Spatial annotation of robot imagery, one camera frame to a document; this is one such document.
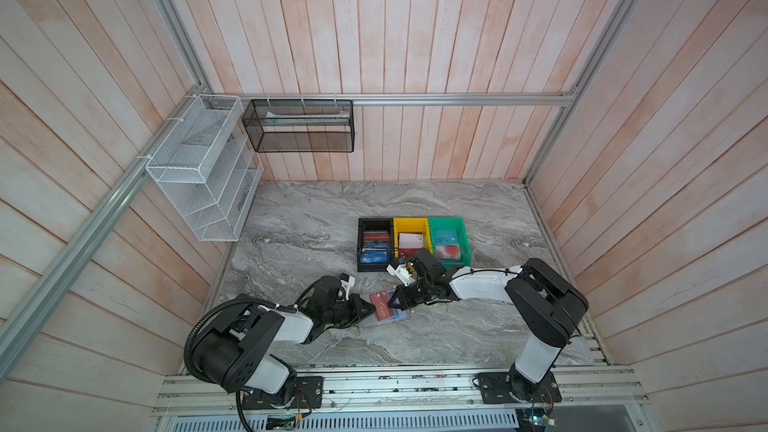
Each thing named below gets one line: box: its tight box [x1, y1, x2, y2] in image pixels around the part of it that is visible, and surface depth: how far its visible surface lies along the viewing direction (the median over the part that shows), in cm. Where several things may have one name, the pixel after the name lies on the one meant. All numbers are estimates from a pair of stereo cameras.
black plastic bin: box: [357, 218, 394, 272], surface depth 100 cm
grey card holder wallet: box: [380, 290, 407, 322], surface depth 87 cm
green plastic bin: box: [428, 217, 472, 270], surface depth 102 cm
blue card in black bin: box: [360, 251, 389, 264], surface depth 98 cm
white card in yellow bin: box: [399, 233, 424, 249], surface depth 103 cm
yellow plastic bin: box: [393, 218, 433, 253], surface depth 100 cm
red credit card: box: [370, 290, 395, 321], surface depth 88 cm
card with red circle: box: [436, 245, 461, 260], surface depth 100 cm
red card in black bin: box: [364, 233, 390, 241], surface depth 103 cm
